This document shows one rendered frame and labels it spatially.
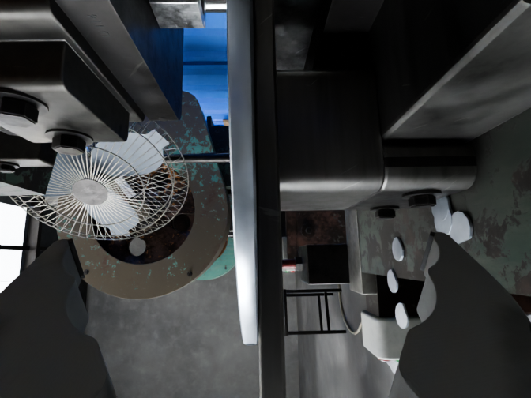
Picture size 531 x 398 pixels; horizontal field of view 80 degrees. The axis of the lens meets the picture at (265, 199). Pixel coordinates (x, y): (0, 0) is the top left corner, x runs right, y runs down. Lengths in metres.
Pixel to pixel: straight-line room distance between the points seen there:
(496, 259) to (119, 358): 7.49
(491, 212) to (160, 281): 1.50
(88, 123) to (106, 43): 0.06
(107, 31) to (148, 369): 7.32
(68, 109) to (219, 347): 6.91
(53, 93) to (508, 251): 0.28
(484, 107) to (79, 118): 0.26
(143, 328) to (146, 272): 5.73
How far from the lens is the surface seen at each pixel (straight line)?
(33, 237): 6.06
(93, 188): 1.11
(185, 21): 0.31
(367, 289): 0.46
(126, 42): 0.25
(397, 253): 0.33
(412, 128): 0.20
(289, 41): 0.28
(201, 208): 1.58
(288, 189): 0.19
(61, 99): 0.25
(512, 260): 0.22
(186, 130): 1.69
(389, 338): 0.47
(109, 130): 0.29
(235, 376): 7.22
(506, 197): 0.22
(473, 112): 0.19
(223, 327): 7.00
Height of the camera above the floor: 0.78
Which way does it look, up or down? 2 degrees down
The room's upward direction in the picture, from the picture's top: 91 degrees counter-clockwise
